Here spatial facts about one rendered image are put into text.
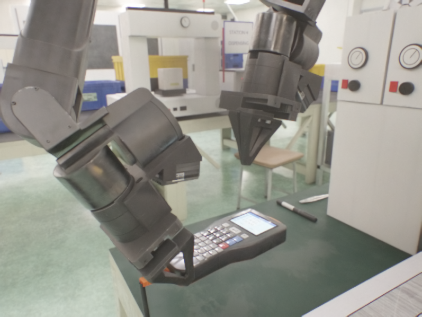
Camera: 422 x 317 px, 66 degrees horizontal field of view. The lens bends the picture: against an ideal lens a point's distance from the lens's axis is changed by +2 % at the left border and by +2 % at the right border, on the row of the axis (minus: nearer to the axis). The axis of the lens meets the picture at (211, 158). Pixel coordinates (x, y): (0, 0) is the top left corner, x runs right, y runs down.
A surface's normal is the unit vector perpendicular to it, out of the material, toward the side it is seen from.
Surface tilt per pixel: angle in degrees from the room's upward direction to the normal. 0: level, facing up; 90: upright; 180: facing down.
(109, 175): 81
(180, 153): 90
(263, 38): 76
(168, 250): 30
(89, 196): 108
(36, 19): 60
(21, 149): 90
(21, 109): 68
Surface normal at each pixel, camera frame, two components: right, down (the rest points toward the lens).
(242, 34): 0.51, 0.25
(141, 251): -0.41, -0.73
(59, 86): 0.29, -0.11
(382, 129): -0.86, 0.17
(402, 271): -0.02, -0.96
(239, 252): 0.30, 0.28
